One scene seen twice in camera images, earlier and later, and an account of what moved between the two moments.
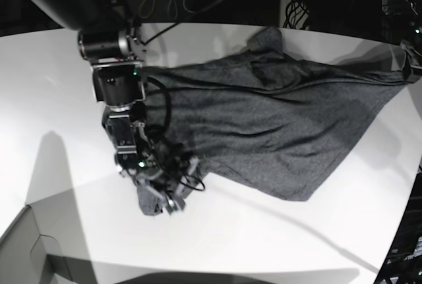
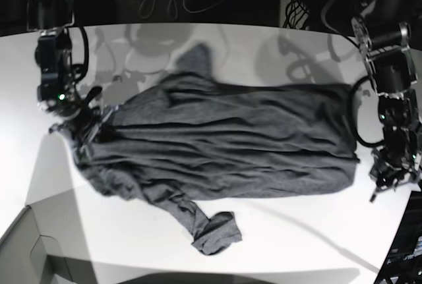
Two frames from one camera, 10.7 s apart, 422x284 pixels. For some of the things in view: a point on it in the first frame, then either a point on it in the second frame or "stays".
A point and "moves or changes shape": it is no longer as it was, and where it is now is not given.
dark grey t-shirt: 259,118 moves or changes shape
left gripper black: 169,170 -> 73,107
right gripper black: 412,68 -> 391,167
